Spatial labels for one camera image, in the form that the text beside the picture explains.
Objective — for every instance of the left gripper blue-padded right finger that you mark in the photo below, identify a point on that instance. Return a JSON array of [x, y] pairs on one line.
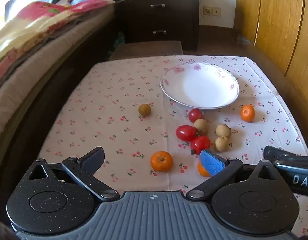
[[222, 171]]

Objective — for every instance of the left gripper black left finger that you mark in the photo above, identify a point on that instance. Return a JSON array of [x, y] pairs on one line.
[[82, 170]]

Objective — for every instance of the tan longan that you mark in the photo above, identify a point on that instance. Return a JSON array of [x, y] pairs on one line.
[[221, 144], [202, 126], [222, 130]]

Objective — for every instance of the red cherry tomato bottom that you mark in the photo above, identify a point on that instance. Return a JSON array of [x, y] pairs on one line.
[[199, 143]]

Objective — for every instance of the red cherry tomato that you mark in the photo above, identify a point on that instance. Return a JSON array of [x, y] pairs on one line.
[[199, 143], [195, 114], [186, 133]]

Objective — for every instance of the mandarin orange with stem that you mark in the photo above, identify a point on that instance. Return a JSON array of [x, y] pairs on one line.
[[161, 161]]

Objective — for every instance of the red cherry tomato top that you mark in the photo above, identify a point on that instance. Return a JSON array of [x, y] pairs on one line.
[[195, 114]]

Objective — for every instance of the brown longan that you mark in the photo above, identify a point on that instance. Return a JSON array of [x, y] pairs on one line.
[[144, 110]]

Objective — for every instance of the cherry print tablecloth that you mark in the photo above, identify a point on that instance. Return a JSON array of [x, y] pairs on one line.
[[103, 111]]

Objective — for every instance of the white floral ceramic plate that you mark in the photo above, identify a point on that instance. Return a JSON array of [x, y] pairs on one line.
[[200, 85]]

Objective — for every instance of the beige mattress bed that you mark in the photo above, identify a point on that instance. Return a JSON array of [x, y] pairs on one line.
[[30, 70]]

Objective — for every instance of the small dark wooden stool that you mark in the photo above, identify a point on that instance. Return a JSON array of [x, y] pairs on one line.
[[147, 49]]

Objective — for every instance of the floral pink yellow quilt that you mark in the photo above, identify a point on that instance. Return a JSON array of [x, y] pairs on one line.
[[35, 22]]

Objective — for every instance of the wooden wardrobe doors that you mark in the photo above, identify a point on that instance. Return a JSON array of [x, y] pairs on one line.
[[279, 29]]

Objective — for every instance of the dark wooden nightstand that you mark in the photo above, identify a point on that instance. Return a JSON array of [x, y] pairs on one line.
[[159, 20]]

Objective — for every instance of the wall power socket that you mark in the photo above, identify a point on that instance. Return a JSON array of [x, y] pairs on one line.
[[211, 11]]

